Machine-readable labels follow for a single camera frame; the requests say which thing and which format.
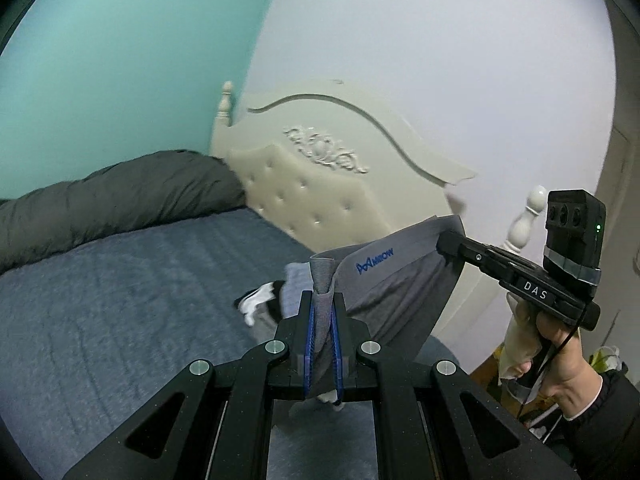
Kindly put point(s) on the folded clothes pile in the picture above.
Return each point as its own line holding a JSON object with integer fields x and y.
{"x": 264, "y": 307}

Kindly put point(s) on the grey boxer shorts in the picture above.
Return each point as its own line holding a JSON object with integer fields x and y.
{"x": 397, "y": 286}

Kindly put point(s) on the floor clutter bags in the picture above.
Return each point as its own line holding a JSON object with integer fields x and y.
{"x": 607, "y": 358}

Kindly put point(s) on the black jacket sleeve right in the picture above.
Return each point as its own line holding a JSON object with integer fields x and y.
{"x": 603, "y": 443}

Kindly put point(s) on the cream tufted headboard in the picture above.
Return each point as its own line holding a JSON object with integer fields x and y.
{"x": 330, "y": 164}

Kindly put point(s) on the person's right hand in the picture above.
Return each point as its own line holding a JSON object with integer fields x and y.
{"x": 570, "y": 381}

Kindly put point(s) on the dark grey rolled duvet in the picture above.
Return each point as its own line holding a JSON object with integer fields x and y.
{"x": 150, "y": 190}

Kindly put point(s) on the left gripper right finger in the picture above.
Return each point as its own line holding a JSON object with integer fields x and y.
{"x": 433, "y": 422}

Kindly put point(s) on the blue bed sheet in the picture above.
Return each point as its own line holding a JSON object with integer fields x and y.
{"x": 88, "y": 336}

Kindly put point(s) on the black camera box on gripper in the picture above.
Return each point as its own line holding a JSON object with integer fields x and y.
{"x": 575, "y": 227}

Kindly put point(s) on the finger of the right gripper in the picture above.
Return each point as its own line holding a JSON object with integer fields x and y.
{"x": 492, "y": 261}

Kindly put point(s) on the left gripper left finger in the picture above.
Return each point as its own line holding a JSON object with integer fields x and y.
{"x": 211, "y": 422}

